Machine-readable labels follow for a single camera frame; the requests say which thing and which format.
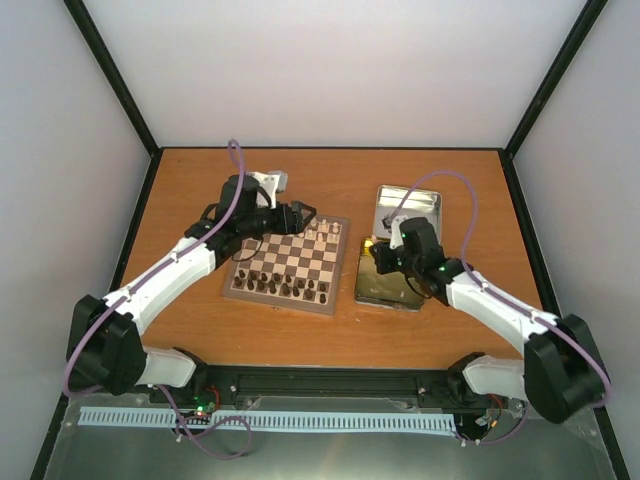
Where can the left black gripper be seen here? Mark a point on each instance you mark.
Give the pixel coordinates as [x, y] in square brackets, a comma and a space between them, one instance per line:
[295, 214]

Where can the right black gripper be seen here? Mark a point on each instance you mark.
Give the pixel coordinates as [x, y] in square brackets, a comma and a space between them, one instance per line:
[380, 259]

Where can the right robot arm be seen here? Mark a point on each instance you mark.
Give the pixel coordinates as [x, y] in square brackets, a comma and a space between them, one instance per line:
[536, 334]

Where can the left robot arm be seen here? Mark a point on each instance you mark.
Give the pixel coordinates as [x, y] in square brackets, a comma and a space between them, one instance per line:
[105, 346]

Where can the wooden chess board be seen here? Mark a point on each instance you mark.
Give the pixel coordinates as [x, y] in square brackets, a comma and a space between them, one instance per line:
[296, 256]

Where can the green lit circuit board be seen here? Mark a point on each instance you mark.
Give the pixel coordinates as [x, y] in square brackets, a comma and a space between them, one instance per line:
[207, 403]

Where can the gold tin box base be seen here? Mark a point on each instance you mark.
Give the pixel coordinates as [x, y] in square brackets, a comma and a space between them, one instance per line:
[387, 291]

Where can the silver tin lid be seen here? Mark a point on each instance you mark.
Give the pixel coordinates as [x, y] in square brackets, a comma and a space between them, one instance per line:
[420, 203]

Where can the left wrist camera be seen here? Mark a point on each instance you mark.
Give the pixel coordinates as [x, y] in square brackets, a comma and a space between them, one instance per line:
[270, 185]

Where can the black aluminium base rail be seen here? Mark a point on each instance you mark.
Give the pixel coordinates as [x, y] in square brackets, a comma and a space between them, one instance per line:
[325, 382]

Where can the light blue cable duct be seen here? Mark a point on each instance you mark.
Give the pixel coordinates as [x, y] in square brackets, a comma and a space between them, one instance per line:
[273, 421]

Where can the black frame post left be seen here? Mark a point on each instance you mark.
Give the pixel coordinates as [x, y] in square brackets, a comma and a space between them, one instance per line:
[99, 49]

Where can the black frame post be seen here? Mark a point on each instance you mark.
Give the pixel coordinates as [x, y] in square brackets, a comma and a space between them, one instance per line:
[99, 49]
[573, 42]

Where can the black frame post right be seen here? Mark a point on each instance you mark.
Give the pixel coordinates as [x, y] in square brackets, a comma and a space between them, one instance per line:
[573, 42]

